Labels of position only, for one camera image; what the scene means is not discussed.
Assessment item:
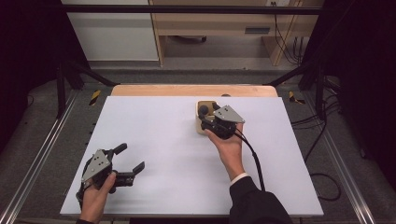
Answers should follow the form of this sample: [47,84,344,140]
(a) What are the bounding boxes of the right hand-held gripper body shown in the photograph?
[201,105,247,140]

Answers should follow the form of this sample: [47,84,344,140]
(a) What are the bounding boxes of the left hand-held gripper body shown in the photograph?
[80,148,118,191]

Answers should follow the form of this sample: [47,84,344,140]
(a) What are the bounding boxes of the beige square cup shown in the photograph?
[194,99,219,135]

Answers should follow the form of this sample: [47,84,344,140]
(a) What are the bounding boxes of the person's left hand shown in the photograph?
[78,171,118,223]

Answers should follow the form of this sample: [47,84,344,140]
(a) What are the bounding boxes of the person's right hand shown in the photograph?
[205,122,247,182]

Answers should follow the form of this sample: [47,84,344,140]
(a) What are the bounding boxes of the wooden table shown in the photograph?
[110,84,278,98]

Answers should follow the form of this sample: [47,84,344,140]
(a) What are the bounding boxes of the white table board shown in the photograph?
[59,95,325,217]

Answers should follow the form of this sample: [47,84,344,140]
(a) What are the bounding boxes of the yellow black floor tape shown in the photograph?
[89,89,103,106]
[288,91,306,105]

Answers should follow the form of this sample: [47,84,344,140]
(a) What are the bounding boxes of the light wooden desk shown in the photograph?
[148,0,325,67]

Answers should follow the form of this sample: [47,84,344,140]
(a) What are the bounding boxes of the white cabinet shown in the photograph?
[61,0,160,63]

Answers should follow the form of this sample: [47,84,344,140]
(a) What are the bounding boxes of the black curtain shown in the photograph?
[0,0,92,153]
[303,0,396,181]

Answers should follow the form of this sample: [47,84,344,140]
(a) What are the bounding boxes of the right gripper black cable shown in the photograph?
[233,131,267,192]

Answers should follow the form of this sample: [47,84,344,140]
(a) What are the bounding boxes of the aluminium floor rail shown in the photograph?
[303,91,377,224]
[0,90,79,224]

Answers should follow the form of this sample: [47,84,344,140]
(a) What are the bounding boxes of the black metal frame stand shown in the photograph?
[55,59,120,119]
[263,60,328,120]

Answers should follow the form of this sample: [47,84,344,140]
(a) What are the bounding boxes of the black floor cables bundle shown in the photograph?
[290,76,342,130]

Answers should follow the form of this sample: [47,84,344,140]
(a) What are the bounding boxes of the black hanging wall cables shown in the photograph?
[270,1,305,66]

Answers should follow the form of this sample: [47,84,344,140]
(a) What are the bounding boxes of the black horizontal frame bar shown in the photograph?
[62,4,323,16]

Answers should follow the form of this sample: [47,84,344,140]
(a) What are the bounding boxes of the black looped floor cable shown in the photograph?
[303,119,343,203]

